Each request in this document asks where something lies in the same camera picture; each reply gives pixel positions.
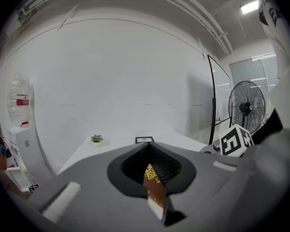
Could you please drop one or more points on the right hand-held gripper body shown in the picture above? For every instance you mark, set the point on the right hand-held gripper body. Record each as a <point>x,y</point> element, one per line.
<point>232,142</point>

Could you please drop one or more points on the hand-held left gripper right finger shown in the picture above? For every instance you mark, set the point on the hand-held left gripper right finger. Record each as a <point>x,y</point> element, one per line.
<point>207,190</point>

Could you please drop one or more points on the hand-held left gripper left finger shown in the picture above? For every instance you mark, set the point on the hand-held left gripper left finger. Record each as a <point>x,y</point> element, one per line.
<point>91,192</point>

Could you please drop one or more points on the brown book with yellow pattern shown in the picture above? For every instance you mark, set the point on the brown book with yellow pattern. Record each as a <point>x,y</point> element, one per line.
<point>155,188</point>

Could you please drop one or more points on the black standing fan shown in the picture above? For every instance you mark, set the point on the black standing fan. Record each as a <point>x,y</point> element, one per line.
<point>246,106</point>

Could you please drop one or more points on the black framed whiteboard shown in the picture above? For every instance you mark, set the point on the black framed whiteboard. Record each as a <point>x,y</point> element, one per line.
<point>213,105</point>

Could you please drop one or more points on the small potted green plant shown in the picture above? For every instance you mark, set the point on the small potted green plant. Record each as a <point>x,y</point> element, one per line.
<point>96,139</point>

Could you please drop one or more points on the frosted glass door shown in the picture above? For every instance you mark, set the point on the frosted glass door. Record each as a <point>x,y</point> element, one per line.
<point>251,71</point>

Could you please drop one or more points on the white water dispenser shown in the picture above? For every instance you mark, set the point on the white water dispenser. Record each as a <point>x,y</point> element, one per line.
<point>26,151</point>

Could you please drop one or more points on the person's white printed shirt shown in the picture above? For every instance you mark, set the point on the person's white printed shirt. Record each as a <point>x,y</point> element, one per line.
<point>275,33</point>

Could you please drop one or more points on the clear water bottle red label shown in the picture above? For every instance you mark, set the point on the clear water bottle red label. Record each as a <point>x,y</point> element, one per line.
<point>19,98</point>

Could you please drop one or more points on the white ceiling pipes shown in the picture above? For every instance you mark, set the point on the white ceiling pipes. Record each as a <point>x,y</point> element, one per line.
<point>203,16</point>

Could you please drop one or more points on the rectangular ceiling light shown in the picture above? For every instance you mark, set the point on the rectangular ceiling light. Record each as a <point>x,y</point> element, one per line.
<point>249,6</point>

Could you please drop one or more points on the black picture frame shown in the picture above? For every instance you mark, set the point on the black picture frame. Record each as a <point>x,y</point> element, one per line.
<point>145,139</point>

